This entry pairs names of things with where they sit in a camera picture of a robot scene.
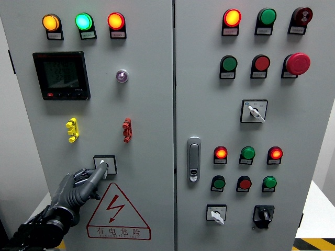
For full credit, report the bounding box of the bright green round lamp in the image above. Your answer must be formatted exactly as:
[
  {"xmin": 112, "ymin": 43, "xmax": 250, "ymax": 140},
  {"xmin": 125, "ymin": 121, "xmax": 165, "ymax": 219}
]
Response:
[{"xmin": 75, "ymin": 12, "xmax": 94, "ymax": 31}]

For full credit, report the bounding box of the large white-handle turn switch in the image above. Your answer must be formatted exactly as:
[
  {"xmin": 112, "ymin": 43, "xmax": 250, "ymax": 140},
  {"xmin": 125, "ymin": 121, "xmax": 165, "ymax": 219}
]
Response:
[{"xmin": 240, "ymin": 99, "xmax": 269, "ymax": 124}]

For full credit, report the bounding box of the small red push button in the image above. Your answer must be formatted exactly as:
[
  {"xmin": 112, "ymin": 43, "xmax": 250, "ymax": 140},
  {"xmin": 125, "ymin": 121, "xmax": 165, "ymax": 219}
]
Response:
[{"xmin": 237, "ymin": 176, "xmax": 252, "ymax": 191}]

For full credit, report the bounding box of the dark red buzzer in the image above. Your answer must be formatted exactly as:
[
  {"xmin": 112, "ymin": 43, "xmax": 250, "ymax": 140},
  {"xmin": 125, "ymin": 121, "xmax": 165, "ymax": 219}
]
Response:
[{"xmin": 292, "ymin": 6, "xmax": 314, "ymax": 26}]

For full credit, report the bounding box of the small green lamp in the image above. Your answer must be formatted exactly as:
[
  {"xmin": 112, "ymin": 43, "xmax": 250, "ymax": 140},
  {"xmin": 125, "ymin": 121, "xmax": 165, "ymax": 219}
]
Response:
[{"xmin": 240, "ymin": 146, "xmax": 256, "ymax": 161}]

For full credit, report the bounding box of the black-handle turn switch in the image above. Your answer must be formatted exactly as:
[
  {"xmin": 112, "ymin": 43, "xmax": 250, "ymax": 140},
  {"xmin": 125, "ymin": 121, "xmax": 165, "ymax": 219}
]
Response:
[{"xmin": 252, "ymin": 205, "xmax": 275, "ymax": 230}]

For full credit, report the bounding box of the small printed white-handle turn switch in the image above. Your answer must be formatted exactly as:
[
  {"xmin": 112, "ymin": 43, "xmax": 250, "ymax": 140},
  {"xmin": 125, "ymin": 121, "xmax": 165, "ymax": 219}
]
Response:
[{"xmin": 206, "ymin": 204, "xmax": 228, "ymax": 226}]

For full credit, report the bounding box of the large red-rimmed lit lamp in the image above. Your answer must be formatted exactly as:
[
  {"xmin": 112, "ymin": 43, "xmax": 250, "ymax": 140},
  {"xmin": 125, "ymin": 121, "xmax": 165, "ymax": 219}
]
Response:
[
  {"xmin": 223, "ymin": 8, "xmax": 242, "ymax": 28},
  {"xmin": 107, "ymin": 12, "xmax": 126, "ymax": 31}
]

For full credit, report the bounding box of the large green round lamp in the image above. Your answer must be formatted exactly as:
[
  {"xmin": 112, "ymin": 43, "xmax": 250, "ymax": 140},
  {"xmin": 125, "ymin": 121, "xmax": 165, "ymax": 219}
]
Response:
[{"xmin": 257, "ymin": 7, "xmax": 277, "ymax": 26}]

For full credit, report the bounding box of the small red handle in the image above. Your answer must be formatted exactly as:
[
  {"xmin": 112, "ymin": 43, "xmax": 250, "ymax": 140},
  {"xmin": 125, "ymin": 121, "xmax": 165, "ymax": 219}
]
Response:
[{"xmin": 122, "ymin": 117, "xmax": 133, "ymax": 144}]

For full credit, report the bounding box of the large red stop button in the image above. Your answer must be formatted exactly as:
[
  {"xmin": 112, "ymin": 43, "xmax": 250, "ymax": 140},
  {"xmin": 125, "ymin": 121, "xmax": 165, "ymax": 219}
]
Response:
[{"xmin": 284, "ymin": 52, "xmax": 311, "ymax": 76}]

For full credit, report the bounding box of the small green push button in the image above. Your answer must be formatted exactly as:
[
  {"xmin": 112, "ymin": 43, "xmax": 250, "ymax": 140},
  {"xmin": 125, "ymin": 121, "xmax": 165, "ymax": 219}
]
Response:
[
  {"xmin": 262, "ymin": 176, "xmax": 277, "ymax": 190},
  {"xmin": 211, "ymin": 175, "xmax": 226, "ymax": 190}
]

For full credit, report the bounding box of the black display meter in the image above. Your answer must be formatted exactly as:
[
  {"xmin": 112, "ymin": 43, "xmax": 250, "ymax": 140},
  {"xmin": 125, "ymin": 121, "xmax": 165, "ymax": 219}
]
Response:
[{"xmin": 32, "ymin": 51, "xmax": 92, "ymax": 101}]

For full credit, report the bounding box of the white round lamp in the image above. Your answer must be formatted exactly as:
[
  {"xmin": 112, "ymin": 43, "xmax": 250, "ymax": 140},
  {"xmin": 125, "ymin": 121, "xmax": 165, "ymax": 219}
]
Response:
[{"xmin": 116, "ymin": 69, "xmax": 129, "ymax": 84}]

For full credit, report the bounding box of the pale grey cabinet door with lock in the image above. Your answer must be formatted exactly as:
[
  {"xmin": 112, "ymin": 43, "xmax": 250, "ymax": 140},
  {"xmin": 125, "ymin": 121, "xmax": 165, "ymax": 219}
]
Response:
[{"xmin": 174, "ymin": 0, "xmax": 335, "ymax": 251}]

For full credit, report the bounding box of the small red lit lamp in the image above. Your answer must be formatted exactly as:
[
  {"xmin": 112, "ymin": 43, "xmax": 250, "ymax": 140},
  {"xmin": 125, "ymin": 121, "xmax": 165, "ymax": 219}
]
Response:
[
  {"xmin": 214, "ymin": 146, "xmax": 228, "ymax": 160},
  {"xmin": 267, "ymin": 146, "xmax": 284, "ymax": 161}
]

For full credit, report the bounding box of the small yellow handle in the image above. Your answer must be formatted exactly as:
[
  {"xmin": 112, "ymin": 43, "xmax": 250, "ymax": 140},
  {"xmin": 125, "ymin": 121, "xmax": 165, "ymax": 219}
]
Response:
[{"xmin": 65, "ymin": 117, "xmax": 80, "ymax": 143}]

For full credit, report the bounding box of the red warning triangle sticker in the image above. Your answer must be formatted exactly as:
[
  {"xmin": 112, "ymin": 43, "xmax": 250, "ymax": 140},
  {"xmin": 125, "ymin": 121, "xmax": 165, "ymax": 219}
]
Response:
[{"xmin": 86, "ymin": 182, "xmax": 152, "ymax": 241}]

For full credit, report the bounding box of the plain white-handle turn switch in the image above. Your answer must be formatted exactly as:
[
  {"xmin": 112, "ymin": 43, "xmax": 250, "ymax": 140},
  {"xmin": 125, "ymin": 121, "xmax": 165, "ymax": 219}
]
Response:
[{"xmin": 93, "ymin": 155, "xmax": 118, "ymax": 180}]

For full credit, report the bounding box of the silver door lock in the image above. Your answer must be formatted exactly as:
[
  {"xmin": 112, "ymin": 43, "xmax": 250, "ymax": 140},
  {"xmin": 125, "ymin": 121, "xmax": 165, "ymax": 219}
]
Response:
[{"xmin": 186, "ymin": 136, "xmax": 202, "ymax": 183}]

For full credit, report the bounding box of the yellow round lamp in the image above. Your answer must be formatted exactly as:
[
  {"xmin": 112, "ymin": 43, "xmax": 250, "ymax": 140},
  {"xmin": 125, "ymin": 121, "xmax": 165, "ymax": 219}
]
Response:
[{"xmin": 42, "ymin": 14, "xmax": 60, "ymax": 32}]

